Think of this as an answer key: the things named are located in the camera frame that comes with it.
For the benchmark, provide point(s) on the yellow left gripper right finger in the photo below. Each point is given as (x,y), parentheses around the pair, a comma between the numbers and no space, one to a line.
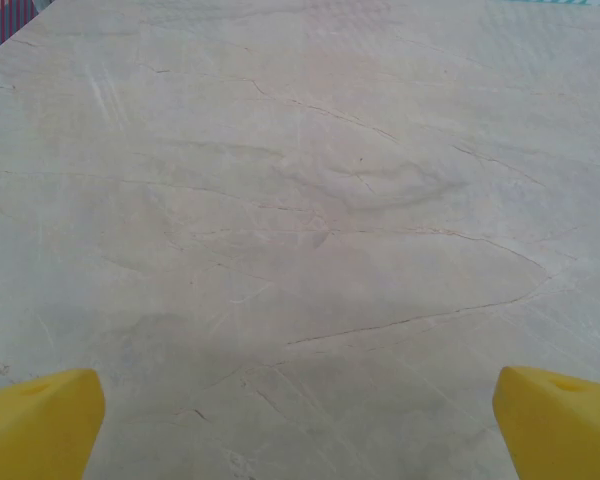
(560,435)

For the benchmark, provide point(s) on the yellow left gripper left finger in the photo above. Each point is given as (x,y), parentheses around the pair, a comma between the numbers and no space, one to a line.
(35,430)

